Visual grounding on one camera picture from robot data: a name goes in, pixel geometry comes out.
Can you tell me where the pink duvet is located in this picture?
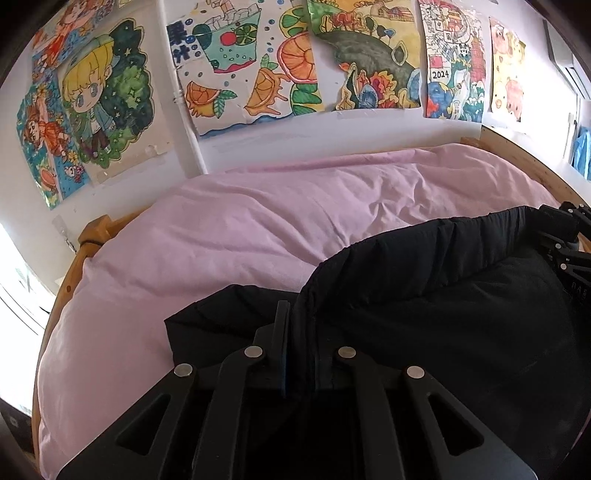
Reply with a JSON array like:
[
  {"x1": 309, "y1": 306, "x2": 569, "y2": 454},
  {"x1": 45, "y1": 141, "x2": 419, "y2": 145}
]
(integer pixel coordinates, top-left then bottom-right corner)
[{"x1": 34, "y1": 143, "x2": 561, "y2": 478}]

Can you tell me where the group of colourful wall drawings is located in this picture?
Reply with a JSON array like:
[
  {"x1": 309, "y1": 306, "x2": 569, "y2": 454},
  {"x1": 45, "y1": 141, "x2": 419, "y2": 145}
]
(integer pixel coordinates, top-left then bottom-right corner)
[{"x1": 16, "y1": 0, "x2": 527, "y2": 210}]

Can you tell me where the white air conditioner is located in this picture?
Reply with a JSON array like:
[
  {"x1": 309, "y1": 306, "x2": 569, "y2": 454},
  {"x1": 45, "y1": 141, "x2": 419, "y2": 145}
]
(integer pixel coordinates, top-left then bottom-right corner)
[{"x1": 545, "y1": 21, "x2": 591, "y2": 100}]

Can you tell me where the bright window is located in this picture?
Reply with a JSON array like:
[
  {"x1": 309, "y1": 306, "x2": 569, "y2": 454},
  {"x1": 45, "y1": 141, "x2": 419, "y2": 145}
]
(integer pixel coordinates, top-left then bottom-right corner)
[{"x1": 0, "y1": 222, "x2": 56, "y2": 335}]

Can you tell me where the wooden bed frame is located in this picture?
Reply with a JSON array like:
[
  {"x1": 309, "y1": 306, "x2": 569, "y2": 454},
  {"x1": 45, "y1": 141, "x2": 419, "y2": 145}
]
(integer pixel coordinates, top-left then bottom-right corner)
[{"x1": 30, "y1": 124, "x2": 591, "y2": 462}]

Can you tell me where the white wall plate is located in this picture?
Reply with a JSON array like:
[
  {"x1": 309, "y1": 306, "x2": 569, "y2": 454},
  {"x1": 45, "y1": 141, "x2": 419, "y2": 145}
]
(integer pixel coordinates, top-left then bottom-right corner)
[{"x1": 52, "y1": 215, "x2": 78, "y2": 253}]

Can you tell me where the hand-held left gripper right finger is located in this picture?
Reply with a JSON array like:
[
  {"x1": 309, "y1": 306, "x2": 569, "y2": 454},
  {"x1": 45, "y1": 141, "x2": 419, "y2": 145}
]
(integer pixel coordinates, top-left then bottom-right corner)
[{"x1": 316, "y1": 346, "x2": 539, "y2": 480}]

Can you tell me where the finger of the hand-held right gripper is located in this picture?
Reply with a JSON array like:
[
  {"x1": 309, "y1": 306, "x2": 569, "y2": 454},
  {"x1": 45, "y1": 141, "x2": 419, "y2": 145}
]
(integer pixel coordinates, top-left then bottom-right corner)
[
  {"x1": 538, "y1": 203, "x2": 586, "y2": 237},
  {"x1": 547, "y1": 244, "x2": 591, "y2": 278}
]

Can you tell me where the black padded jacket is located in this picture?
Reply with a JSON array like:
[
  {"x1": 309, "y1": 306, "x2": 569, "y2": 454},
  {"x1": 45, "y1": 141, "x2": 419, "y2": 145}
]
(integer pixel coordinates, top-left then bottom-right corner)
[{"x1": 164, "y1": 205, "x2": 589, "y2": 444}]

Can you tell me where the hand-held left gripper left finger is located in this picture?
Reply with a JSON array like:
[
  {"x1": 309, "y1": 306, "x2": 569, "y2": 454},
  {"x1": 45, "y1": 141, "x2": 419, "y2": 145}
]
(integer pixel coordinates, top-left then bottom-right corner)
[{"x1": 55, "y1": 300, "x2": 291, "y2": 480}]

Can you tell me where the white wall conduit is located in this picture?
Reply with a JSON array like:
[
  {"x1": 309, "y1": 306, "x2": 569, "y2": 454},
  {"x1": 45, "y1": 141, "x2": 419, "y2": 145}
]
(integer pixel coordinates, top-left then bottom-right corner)
[{"x1": 157, "y1": 0, "x2": 208, "y2": 176}]

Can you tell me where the blue cloth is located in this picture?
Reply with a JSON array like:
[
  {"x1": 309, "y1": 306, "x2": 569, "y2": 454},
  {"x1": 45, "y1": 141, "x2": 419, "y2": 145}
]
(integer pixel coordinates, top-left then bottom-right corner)
[{"x1": 571, "y1": 127, "x2": 591, "y2": 181}]

